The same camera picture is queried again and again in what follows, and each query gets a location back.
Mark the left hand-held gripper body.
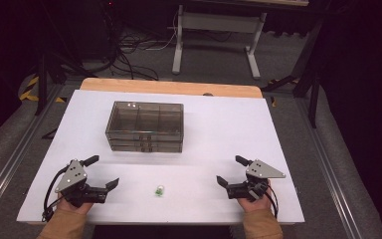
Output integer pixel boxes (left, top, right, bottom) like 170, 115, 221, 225
55, 158, 109, 209

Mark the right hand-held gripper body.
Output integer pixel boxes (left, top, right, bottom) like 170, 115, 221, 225
226, 158, 287, 202

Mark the smoky clear plastic drawer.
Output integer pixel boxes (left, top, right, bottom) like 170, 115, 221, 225
109, 144, 184, 154

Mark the smoky clear drawer cabinet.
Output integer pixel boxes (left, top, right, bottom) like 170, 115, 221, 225
104, 101, 185, 154

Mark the person's left hand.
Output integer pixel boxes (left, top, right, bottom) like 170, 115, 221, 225
57, 197, 95, 216

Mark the person's right hand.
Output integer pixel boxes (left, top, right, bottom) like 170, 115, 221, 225
237, 179, 274, 214

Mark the white table cover board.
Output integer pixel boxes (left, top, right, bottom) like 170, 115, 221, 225
16, 89, 305, 226

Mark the black metal stand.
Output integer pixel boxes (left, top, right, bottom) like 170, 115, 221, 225
34, 46, 89, 117
261, 18, 324, 129

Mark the yellow black floor tape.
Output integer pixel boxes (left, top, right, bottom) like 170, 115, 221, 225
18, 76, 68, 105

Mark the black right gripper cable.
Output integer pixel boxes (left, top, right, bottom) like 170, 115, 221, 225
263, 184, 280, 220

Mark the aluminium floor rail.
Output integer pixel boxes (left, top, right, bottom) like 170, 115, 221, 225
0, 84, 65, 227
293, 97, 363, 239

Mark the bundle of black floor cables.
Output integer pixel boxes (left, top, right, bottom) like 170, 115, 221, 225
98, 28, 160, 82

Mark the white floor cable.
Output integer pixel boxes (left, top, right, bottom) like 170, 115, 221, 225
144, 12, 181, 52

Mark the white metal desk frame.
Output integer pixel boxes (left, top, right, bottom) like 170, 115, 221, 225
171, 4, 269, 81

